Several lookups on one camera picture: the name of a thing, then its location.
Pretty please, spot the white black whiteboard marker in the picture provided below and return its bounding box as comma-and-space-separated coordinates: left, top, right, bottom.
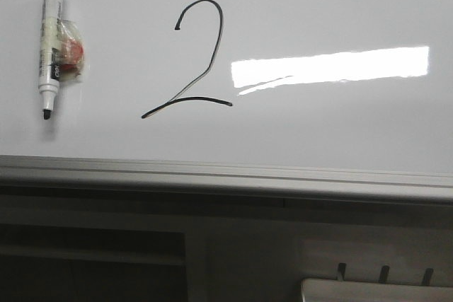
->
38, 0, 63, 120

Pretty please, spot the white tray with hooks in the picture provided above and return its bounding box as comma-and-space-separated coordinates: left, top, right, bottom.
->
300, 262, 452, 301

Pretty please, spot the white whiteboard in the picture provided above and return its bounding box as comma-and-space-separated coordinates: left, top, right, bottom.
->
1, 0, 452, 173

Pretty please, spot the dark shelf unit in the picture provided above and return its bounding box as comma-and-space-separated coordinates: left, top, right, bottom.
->
1, 224, 188, 301

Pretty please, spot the grey aluminium whiteboard frame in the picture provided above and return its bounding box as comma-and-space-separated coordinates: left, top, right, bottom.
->
1, 156, 452, 204

